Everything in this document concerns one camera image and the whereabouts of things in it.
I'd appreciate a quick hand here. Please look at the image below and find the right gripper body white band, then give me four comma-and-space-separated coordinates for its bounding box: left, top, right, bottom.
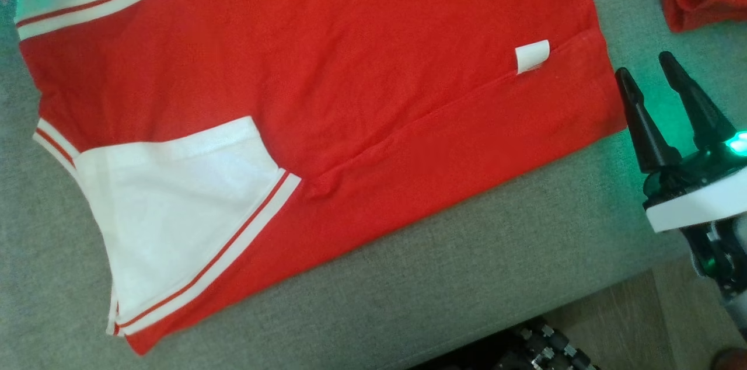
642, 144, 747, 235

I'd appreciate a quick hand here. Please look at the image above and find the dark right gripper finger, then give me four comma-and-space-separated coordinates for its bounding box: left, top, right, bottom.
614, 67, 682, 175
658, 50, 738, 153

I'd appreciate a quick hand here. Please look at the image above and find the red white striped garment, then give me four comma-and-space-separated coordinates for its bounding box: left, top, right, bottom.
14, 0, 629, 357

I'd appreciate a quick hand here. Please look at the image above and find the grey fabric sofa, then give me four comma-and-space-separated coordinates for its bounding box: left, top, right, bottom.
0, 0, 747, 370

